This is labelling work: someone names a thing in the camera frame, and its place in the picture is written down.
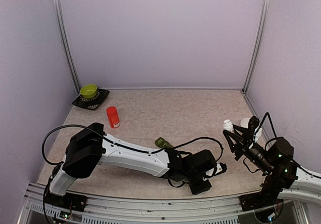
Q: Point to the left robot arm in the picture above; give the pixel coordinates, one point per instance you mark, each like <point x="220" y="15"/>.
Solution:
<point x="92" y="146"/>

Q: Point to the green pill organizer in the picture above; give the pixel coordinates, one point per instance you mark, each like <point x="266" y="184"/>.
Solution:
<point x="162" y="143"/>

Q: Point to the lime green bowl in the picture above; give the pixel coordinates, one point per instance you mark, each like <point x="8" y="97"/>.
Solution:
<point x="89" y="91"/>

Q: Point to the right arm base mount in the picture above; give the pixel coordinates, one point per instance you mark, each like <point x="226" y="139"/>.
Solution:
<point x="258" y="200"/>

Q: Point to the small white pill bottle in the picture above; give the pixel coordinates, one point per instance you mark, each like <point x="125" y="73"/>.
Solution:
<point x="227" y="125"/>

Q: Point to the front aluminium rail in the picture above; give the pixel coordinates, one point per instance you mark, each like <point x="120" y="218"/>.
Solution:
<point x="103" y="209"/>

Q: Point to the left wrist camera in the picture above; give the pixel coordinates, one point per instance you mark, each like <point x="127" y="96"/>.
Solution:
<point x="219" y="169"/>

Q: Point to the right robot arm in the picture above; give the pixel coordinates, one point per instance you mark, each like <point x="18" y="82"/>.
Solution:
<point x="284" y="178"/>

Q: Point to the right aluminium frame post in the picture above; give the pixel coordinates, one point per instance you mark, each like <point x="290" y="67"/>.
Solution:
<point x="257" y="45"/>

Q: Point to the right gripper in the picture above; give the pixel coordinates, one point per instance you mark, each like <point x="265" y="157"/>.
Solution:
<point x="241" y="148"/>

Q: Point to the left aluminium frame post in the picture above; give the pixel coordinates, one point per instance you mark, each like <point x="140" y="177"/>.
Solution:
<point x="66" y="47"/>

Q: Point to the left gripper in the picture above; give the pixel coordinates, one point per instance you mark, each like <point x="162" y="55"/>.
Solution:
<point x="196" y="191"/>

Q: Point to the red pill bottle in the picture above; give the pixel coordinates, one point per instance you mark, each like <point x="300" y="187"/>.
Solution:
<point x="113" y="117"/>

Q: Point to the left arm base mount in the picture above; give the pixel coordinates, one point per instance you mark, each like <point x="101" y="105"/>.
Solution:
<point x="70" y="201"/>

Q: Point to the aluminium frame post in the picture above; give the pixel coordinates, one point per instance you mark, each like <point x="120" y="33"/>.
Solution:
<point x="257" y="45"/>
<point x="66" y="47"/>

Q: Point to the black square tray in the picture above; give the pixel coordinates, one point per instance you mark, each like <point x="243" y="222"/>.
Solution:
<point x="91" y="103"/>

